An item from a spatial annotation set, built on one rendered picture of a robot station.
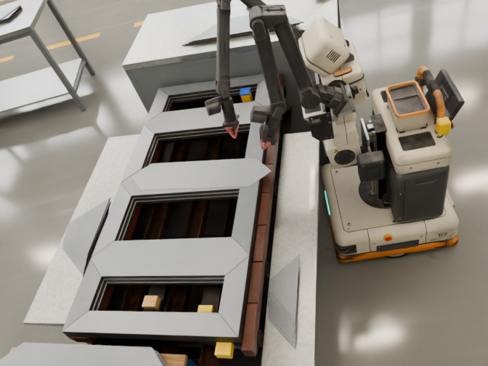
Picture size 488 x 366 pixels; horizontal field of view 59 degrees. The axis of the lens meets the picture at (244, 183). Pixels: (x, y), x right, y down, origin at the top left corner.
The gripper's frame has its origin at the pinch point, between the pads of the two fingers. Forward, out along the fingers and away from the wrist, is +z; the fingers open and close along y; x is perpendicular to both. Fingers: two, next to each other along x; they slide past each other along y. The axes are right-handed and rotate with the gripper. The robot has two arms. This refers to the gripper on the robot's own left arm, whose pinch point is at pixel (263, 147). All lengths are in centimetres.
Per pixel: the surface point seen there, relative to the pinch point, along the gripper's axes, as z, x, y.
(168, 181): 34, -40, -3
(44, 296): 73, -89, 43
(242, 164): 17.0, -5.6, -4.8
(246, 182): 16.3, -4.3, 7.4
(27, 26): 93, -173, -212
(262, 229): 17.9, 2.3, 32.2
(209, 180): 24.6, -20.5, 1.4
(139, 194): 41, -53, 1
